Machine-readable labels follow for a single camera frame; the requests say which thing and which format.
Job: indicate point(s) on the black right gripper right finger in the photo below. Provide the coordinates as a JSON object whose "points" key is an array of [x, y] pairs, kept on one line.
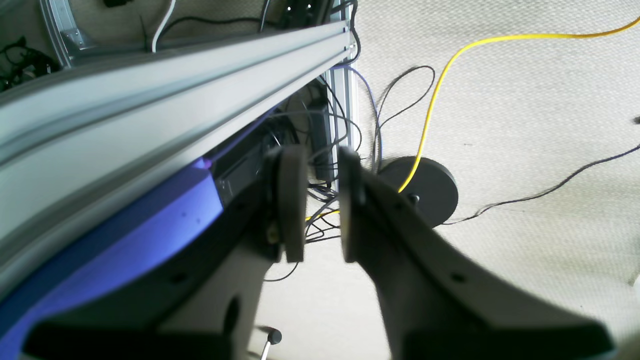
{"points": [[435, 302]]}

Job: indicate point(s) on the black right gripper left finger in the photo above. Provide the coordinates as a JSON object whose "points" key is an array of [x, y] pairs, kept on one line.
{"points": [[201, 303]]}

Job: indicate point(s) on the blue panel under table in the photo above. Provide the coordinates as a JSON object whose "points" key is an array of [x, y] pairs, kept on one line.
{"points": [[130, 243]]}

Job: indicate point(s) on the black round stand base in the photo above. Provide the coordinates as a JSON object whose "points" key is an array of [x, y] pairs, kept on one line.
{"points": [[432, 190]]}

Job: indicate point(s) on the aluminium frame rail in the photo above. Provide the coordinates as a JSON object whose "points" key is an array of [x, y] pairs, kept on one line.
{"points": [[79, 145]]}

